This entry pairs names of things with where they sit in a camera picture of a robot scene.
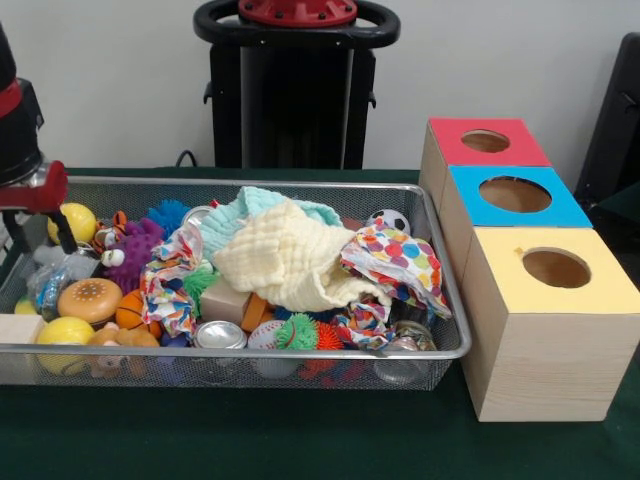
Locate dark green table cloth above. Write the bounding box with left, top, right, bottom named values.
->
left=584, top=182, right=640, bottom=251
left=0, top=167, right=640, bottom=480

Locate small orange basketball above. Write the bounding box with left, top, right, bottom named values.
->
left=115, top=289, right=164, bottom=339

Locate silver drink can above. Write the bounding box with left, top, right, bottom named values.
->
left=193, top=319, right=249, bottom=369

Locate silver mesh bin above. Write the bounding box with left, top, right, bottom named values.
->
left=0, top=175, right=473, bottom=390

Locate polka dot paper napkin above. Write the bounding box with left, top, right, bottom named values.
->
left=339, top=218, right=453, bottom=320

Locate light blue muslin cloth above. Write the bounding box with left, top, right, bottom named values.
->
left=192, top=186, right=345, bottom=261

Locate crushed clear water bottle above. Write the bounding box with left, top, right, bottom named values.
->
left=26, top=259, right=75, bottom=322

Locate brown monkey plush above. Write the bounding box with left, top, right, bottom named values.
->
left=89, top=322, right=161, bottom=379

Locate yellow ball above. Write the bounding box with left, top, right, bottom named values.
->
left=47, top=202, right=98, bottom=245
left=36, top=316, right=96, bottom=376

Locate wooden box with three holes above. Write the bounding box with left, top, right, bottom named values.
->
left=418, top=117, right=640, bottom=424

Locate purple spiky ball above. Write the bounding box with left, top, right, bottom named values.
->
left=102, top=218, right=166, bottom=294

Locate black panel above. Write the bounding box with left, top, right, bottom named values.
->
left=574, top=32, right=640, bottom=201

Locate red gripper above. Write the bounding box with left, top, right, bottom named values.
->
left=0, top=160, right=79, bottom=254

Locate small soccer ball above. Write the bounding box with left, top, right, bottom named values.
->
left=364, top=208, right=412, bottom=237

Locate cream muslin cloth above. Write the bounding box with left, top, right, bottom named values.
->
left=212, top=202, right=394, bottom=314

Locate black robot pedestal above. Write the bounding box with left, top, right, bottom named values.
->
left=193, top=0, right=401, bottom=170

